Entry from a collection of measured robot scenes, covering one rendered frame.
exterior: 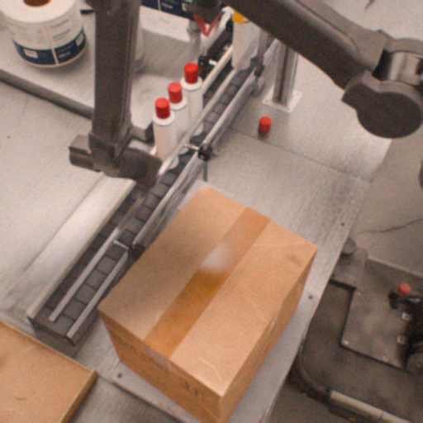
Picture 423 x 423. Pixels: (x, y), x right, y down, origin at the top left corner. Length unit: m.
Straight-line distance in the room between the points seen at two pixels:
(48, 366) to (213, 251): 0.45
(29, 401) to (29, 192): 0.51
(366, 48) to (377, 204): 1.77
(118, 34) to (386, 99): 0.37
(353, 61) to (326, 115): 0.85
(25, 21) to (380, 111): 1.06
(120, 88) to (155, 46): 0.76
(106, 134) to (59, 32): 0.63
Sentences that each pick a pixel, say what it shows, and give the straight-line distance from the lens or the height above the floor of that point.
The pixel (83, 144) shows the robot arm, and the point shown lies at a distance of 1.07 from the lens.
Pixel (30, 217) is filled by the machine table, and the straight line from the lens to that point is 1.34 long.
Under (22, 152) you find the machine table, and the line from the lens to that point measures 1.47.
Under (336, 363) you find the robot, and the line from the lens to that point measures 1.78.
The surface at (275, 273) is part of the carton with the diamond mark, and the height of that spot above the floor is 1.12.
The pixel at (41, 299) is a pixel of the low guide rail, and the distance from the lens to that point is 1.12.
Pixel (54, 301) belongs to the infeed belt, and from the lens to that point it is 1.15.
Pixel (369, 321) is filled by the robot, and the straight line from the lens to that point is 1.84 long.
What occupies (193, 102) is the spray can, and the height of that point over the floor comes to 1.00.
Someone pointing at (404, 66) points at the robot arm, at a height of 1.47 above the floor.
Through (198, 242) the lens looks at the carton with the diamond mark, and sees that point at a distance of 0.89.
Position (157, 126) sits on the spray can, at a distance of 1.18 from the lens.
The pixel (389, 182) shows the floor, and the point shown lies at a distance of 2.49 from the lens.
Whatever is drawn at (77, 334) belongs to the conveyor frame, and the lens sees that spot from 1.14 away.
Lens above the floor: 1.89
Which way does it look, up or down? 56 degrees down
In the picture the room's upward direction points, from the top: straight up
